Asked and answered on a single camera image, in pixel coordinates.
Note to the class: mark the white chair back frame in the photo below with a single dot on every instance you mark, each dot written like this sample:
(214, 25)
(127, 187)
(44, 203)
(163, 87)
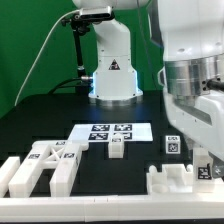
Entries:
(63, 157)

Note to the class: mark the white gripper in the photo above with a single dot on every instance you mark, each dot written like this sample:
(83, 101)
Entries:
(203, 123)

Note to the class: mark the white marker base plate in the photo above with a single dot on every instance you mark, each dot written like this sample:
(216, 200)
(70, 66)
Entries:
(115, 134)

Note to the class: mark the black camera on stand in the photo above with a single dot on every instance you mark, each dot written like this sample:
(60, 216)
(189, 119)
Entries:
(94, 14)

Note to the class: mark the white small chair part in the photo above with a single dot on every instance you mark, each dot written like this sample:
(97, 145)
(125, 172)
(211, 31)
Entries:
(116, 147)

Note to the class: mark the white U-shaped fence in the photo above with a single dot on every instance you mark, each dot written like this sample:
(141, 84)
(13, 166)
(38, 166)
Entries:
(107, 208)

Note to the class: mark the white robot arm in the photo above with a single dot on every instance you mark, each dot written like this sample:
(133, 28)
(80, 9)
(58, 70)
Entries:
(191, 33)

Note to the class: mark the black camera stand pole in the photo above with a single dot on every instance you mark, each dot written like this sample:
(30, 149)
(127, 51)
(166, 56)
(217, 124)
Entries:
(79, 28)

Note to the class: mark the white chair seat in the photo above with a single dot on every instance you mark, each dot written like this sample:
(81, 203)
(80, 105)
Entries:
(172, 179)

